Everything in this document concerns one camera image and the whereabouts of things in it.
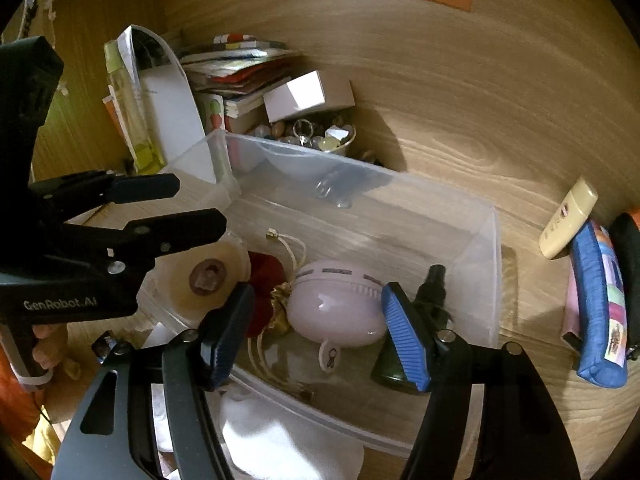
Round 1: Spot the white round tag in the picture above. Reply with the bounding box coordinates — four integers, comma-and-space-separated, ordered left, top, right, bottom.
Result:
318, 339, 342, 374

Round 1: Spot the yellow-green bottle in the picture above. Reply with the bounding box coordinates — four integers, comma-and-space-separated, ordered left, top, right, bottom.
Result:
103, 40, 167, 176

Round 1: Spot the clear plastic storage bin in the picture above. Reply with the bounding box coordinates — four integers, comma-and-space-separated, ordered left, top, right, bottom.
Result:
137, 129, 502, 458

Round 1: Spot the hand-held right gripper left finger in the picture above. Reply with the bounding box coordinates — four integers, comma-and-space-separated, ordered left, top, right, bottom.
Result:
52, 282, 257, 480

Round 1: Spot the small black packet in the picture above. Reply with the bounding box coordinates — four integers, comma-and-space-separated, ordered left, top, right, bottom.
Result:
91, 331, 119, 362

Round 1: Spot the translucent tape roll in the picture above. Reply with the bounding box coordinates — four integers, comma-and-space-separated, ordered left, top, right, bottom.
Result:
154, 231, 252, 319

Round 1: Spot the orange packet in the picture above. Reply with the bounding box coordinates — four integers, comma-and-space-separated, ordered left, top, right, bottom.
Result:
102, 85, 137, 162

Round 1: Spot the wooden desktop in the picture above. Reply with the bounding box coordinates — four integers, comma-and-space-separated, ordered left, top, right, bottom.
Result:
65, 50, 640, 480

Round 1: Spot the blue patchwork pencil case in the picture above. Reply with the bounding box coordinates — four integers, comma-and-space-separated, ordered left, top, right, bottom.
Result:
560, 219, 630, 389

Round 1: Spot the pink round desktop vacuum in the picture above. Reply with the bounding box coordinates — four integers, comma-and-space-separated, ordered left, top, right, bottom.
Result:
286, 260, 397, 349

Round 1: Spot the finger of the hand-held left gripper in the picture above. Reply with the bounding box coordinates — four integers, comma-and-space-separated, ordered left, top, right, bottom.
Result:
62, 208, 227, 286
31, 171, 181, 211

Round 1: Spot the person's left hand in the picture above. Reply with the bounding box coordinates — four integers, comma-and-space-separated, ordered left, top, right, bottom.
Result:
31, 323, 69, 372

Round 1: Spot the stack of books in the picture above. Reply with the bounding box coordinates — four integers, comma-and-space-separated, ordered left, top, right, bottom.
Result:
179, 33, 302, 134

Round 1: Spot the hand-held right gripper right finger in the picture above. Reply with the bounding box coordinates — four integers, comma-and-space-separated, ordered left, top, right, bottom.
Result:
381, 281, 581, 480

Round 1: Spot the black spray bottle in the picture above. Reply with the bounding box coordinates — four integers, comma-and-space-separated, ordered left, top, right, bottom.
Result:
370, 263, 452, 394

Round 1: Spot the white cloth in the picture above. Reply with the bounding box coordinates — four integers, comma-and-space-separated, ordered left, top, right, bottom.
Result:
149, 322, 366, 480

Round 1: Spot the orange clothing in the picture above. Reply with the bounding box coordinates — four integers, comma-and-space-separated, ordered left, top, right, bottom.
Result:
0, 345, 53, 463

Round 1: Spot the white cardboard box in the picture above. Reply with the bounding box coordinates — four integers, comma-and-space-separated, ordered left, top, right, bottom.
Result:
263, 70, 356, 124

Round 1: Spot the bowl of beads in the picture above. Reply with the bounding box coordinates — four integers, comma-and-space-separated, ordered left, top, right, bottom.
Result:
251, 117, 357, 159

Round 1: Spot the red drawstring pouch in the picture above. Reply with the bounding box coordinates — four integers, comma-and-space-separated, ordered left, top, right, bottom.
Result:
246, 251, 287, 337

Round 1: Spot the yellow cloth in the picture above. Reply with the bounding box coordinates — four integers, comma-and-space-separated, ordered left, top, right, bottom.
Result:
31, 407, 81, 467

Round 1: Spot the cream cord with gold ornament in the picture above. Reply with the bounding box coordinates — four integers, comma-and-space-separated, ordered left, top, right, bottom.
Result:
249, 228, 313, 396

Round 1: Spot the cream tube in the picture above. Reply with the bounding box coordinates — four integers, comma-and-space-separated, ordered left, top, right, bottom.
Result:
539, 176, 599, 260

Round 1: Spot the black case with orange zipper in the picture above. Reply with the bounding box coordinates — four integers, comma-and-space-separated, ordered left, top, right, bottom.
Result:
608, 210, 640, 362

